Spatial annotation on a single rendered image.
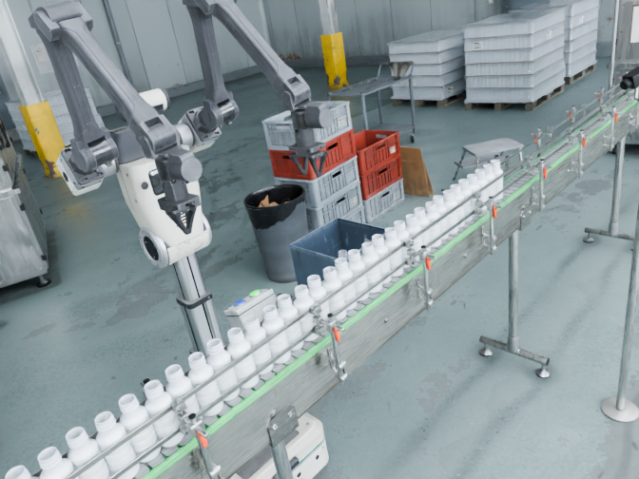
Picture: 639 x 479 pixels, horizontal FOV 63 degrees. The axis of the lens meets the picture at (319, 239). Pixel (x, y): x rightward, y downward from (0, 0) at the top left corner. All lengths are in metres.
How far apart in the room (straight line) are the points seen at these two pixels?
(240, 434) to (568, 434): 1.64
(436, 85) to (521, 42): 1.48
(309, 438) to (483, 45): 6.55
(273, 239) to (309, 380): 2.28
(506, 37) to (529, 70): 0.54
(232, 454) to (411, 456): 1.24
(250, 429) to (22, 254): 3.76
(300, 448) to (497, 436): 0.89
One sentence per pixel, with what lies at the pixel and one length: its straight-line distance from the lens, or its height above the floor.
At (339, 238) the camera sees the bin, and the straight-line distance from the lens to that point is 2.47.
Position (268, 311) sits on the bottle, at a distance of 1.43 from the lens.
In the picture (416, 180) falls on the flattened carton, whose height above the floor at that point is 0.17.
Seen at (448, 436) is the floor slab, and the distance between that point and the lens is 2.61.
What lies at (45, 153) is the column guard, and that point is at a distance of 8.91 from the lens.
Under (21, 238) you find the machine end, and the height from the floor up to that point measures 0.48.
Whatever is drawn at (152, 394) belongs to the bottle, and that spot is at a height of 1.15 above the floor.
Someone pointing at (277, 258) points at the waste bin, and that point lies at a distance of 3.80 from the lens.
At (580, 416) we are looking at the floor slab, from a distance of 2.76.
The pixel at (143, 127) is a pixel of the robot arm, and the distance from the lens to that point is 1.28.
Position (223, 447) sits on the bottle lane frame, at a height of 0.92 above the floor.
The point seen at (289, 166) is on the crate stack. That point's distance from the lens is 3.99.
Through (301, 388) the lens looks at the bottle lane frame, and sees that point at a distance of 1.53.
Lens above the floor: 1.89
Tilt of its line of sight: 25 degrees down
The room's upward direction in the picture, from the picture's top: 10 degrees counter-clockwise
